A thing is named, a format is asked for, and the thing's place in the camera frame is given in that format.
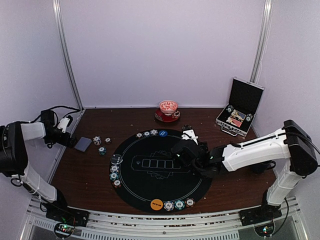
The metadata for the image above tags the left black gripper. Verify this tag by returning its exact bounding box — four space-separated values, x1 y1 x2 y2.
43 126 77 148

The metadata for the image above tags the grey card deck box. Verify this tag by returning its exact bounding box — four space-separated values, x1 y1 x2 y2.
74 137 92 152

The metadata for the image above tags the blue small blind button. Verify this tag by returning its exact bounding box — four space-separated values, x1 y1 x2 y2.
158 130 168 137

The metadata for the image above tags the orange big blind button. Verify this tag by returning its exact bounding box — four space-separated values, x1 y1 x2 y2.
150 198 164 211

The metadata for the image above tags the clear dealer button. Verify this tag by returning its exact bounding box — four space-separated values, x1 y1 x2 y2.
110 154 123 165

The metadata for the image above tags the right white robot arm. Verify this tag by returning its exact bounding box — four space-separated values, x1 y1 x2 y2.
171 120 320 221

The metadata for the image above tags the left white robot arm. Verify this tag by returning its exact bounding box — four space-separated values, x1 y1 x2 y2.
0 109 77 222

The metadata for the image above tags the red playing card deck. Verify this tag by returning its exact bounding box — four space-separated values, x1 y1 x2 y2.
226 117 243 128

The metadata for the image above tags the green poker chip stack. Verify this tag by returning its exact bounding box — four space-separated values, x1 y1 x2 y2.
98 146 107 156

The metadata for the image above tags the orange black chip stack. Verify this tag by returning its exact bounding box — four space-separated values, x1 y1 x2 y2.
104 137 112 144

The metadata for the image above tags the dark blue mug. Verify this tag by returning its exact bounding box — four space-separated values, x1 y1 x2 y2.
249 160 276 174

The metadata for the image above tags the aluminium poker case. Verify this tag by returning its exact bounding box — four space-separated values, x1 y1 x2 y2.
215 77 265 137

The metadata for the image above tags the playing card deck in case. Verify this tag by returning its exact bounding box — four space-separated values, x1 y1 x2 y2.
231 109 246 122

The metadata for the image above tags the chip roll in case left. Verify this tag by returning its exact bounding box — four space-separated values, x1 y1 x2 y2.
225 105 234 113

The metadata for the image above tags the chip roll in case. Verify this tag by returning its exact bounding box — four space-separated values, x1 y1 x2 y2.
225 105 234 113
245 113 254 122

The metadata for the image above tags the chip roll in case right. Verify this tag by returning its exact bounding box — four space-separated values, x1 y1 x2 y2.
245 113 254 122

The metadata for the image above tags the round black poker mat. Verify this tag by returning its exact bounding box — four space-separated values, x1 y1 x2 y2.
110 129 212 214

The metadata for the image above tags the red floral saucer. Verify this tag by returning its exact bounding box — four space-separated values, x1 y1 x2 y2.
154 108 181 123

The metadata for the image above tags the red patterned bowl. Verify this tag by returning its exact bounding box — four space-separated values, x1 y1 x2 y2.
159 100 178 116

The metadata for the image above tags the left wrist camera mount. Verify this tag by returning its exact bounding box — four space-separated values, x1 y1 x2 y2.
57 115 73 133

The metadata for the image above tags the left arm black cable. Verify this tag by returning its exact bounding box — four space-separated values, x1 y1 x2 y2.
0 104 82 188

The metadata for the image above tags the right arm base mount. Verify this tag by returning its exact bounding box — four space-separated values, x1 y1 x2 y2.
239 203 282 238

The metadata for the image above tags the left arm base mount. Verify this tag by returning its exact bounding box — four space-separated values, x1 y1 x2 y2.
40 197 90 240

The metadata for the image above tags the right aluminium frame post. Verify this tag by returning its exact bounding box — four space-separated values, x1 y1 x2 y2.
249 0 273 84

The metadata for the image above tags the aluminium frame post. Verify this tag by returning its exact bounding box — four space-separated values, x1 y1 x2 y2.
249 0 273 84
52 0 84 110

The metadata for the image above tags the left aluminium frame post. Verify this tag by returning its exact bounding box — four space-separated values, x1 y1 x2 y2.
52 0 84 110

